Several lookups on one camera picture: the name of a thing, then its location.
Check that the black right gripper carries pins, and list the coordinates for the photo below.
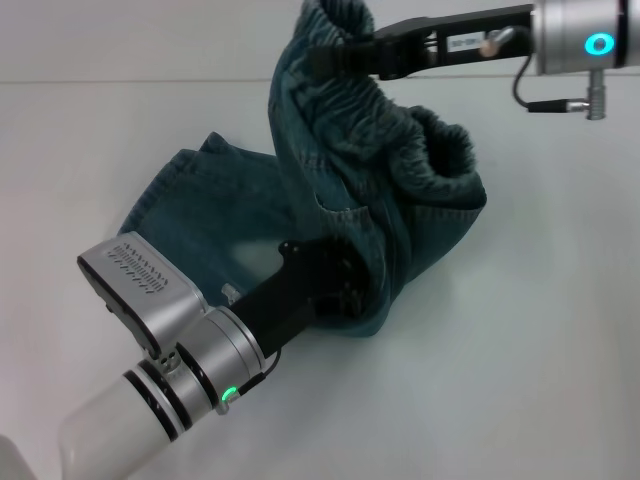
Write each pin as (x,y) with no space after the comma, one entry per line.
(450,40)

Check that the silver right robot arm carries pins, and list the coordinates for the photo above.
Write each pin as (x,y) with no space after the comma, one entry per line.
(575,30)

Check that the blue denim shorts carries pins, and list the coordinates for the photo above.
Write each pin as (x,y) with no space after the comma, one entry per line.
(350,150)

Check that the silver right gripper knob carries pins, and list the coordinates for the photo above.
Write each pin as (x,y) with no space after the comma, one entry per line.
(495,42)

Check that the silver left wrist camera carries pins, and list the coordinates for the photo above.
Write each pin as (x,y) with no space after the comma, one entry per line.
(145,290)

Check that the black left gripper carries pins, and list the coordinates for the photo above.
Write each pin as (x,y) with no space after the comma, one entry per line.
(280,310)

